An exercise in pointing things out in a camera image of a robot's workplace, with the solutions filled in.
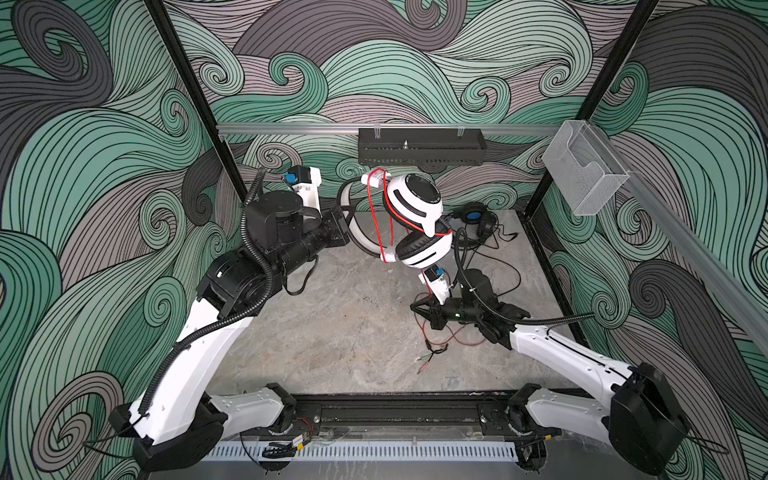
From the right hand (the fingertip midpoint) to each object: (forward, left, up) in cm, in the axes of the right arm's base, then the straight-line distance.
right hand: (413, 307), depth 77 cm
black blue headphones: (+45, -27, -10) cm, 53 cm away
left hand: (+5, +13, +33) cm, 36 cm away
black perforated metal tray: (+48, -4, +18) cm, 51 cm away
